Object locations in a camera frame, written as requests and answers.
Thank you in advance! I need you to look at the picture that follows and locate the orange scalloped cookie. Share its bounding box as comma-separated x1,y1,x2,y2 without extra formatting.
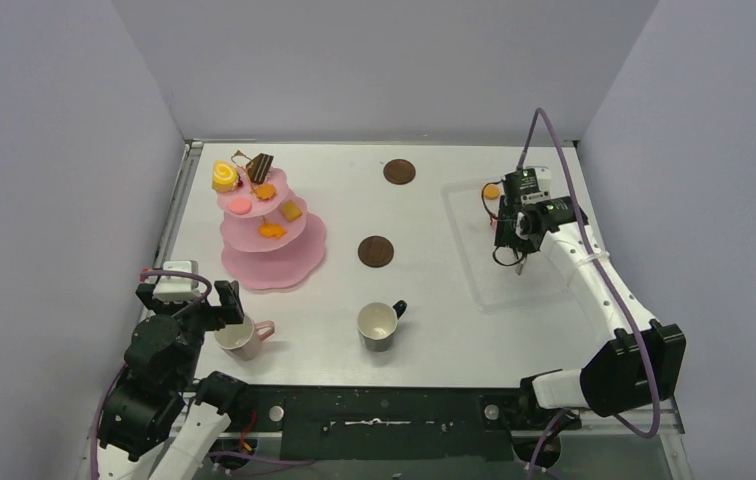
253,183,277,201

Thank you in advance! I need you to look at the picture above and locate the black mug white inside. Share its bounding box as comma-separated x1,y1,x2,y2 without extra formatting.
357,300,408,352

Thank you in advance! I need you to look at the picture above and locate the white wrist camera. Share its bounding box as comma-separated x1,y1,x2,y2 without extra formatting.
141,260,204,304
520,166,552,204

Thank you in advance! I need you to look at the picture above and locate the near dark wooden coaster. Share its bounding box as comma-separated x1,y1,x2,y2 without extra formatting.
357,235,395,268

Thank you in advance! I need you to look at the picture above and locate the yellow swirl roll cake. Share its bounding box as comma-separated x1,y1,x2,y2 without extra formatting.
211,161,242,193

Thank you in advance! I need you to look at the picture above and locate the clear plastic tray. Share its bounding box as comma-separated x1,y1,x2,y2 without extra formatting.
441,179,572,313

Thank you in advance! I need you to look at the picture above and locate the orange flower cookie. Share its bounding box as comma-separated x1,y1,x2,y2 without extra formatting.
258,220,287,240

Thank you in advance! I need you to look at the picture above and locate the pink round macaron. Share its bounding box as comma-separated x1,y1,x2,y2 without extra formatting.
228,198,252,215

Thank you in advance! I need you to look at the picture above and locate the orange round macaron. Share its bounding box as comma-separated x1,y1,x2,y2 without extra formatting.
481,183,501,200

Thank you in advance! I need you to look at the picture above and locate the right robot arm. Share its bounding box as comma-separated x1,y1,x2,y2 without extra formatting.
495,168,686,427

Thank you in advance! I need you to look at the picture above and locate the pink three-tier cake stand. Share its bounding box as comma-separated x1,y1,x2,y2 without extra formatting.
212,150,327,291

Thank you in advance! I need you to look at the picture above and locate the far dark wooden coaster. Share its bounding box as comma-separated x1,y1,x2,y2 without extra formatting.
383,158,416,185

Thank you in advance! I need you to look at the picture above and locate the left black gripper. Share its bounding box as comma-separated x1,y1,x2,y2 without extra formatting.
144,277,243,385

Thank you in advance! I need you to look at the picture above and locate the pink teacup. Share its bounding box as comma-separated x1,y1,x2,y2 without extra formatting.
214,315,276,361

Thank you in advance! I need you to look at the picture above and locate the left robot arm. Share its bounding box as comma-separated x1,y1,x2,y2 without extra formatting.
89,270,252,479

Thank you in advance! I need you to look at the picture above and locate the yellow square biscuit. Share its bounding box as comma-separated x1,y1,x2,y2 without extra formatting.
279,200,303,223

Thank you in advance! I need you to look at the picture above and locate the dark wooden coaster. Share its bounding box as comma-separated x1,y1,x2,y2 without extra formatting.
383,158,416,185
357,235,395,268

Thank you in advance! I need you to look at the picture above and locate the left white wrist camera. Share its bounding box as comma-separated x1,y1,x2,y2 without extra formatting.
141,260,204,304

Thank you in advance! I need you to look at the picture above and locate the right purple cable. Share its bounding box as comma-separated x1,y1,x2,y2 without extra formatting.
517,107,663,480

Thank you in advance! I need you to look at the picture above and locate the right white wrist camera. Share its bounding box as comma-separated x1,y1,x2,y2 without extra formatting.
520,166,552,204

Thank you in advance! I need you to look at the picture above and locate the chocolate layered cake slice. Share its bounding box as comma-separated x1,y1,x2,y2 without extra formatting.
246,153,274,185

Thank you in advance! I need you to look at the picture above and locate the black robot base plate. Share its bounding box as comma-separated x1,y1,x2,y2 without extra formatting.
220,385,556,461

